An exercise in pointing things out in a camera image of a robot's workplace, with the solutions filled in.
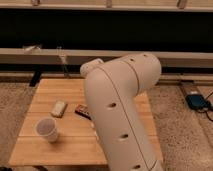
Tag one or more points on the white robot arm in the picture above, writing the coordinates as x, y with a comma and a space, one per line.
110, 88

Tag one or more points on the white sponge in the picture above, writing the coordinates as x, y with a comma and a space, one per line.
58, 109

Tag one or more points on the brown snack bar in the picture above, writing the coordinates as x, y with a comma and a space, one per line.
82, 111

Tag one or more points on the wooden table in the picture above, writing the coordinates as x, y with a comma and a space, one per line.
77, 143

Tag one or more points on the white paper cup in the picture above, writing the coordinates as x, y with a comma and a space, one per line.
47, 129

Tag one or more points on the black device on floor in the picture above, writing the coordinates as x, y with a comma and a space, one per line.
196, 101

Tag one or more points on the grey wall rail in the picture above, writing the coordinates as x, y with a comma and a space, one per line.
77, 57

